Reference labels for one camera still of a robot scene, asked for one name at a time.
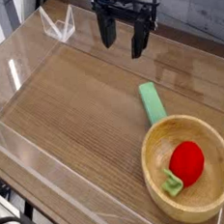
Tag grey post upper left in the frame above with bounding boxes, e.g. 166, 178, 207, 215
0, 0, 20, 38

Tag clear acrylic enclosure walls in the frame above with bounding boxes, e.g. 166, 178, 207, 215
0, 8, 224, 224

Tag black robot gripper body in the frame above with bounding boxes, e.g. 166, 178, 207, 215
92, 0, 159, 31

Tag round wooden bowl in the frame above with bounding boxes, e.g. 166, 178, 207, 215
141, 115, 224, 224

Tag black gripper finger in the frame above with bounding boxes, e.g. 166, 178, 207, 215
131, 17, 150, 59
97, 10, 117, 48

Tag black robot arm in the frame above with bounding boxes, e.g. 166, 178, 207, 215
92, 0, 159, 59

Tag green rectangular block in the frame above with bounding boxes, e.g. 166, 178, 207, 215
139, 82, 167, 125

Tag red plush fruit green leaf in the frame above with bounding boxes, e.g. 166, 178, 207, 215
162, 141, 205, 197

